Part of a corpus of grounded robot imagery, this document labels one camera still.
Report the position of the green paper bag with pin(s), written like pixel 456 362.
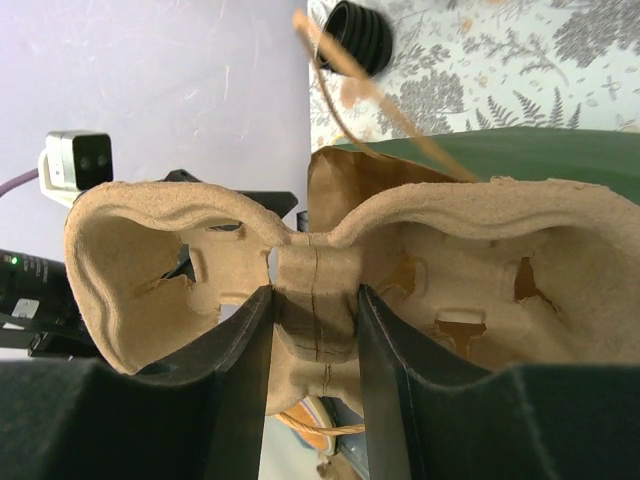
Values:
pixel 521 154

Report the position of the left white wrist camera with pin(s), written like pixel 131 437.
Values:
pixel 73 162

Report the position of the stack of black lids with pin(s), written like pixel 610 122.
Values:
pixel 364 33

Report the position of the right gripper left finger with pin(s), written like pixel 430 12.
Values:
pixel 198 414

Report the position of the floral table mat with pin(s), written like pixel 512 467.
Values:
pixel 474 65

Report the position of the brown cup carrier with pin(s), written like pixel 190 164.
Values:
pixel 504 271

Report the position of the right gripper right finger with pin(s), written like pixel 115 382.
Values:
pixel 430 414

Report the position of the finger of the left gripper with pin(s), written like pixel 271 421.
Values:
pixel 278 202

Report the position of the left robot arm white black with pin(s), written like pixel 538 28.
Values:
pixel 35 300

